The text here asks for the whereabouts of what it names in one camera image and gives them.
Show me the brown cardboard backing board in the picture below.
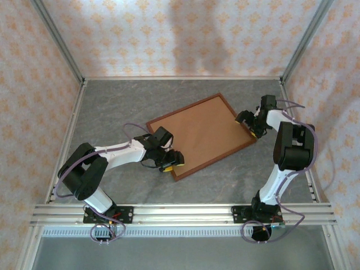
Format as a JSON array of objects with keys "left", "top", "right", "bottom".
[{"left": 148, "top": 95, "right": 254, "bottom": 177}]

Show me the brown wooden picture frame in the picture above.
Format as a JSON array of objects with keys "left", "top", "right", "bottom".
[{"left": 145, "top": 92, "right": 258, "bottom": 183}]

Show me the grey metal shelf plate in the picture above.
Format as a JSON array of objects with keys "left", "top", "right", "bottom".
[{"left": 29, "top": 236, "right": 334, "bottom": 270}]

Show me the wide aluminium mounting rail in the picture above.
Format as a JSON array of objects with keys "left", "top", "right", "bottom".
[{"left": 29, "top": 202, "right": 338, "bottom": 227}]

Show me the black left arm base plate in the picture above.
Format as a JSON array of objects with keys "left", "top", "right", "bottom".
[{"left": 83, "top": 206, "right": 134, "bottom": 224}]

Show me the grey slotted cable duct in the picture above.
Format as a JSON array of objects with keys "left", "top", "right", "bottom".
[{"left": 41, "top": 227, "right": 329, "bottom": 239}]

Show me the thin aluminium table rail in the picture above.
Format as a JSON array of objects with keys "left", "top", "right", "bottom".
[{"left": 83, "top": 75, "right": 284, "bottom": 82}]

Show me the aluminium table side rail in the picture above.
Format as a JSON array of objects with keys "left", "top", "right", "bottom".
[
  {"left": 44, "top": 80, "right": 88, "bottom": 204},
  {"left": 280, "top": 80, "right": 323, "bottom": 204}
]

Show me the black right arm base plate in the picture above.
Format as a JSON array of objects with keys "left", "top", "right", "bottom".
[{"left": 231, "top": 205, "right": 283, "bottom": 224}]

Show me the aluminium cage post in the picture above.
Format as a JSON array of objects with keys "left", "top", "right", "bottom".
[
  {"left": 280, "top": 0, "right": 336, "bottom": 84},
  {"left": 30, "top": 0, "right": 87, "bottom": 85}
]

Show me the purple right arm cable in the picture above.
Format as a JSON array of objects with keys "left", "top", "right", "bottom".
[{"left": 241, "top": 99, "right": 321, "bottom": 244}]

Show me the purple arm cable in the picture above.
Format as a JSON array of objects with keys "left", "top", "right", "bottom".
[
  {"left": 241, "top": 99, "right": 321, "bottom": 244},
  {"left": 55, "top": 123, "right": 150, "bottom": 246}
]

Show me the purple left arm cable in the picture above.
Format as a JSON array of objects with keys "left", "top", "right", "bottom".
[{"left": 55, "top": 123, "right": 150, "bottom": 246}]

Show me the aluminium frame leg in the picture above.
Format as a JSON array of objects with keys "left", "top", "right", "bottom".
[
  {"left": 15, "top": 226, "right": 43, "bottom": 270},
  {"left": 322, "top": 226, "right": 351, "bottom": 270}
]

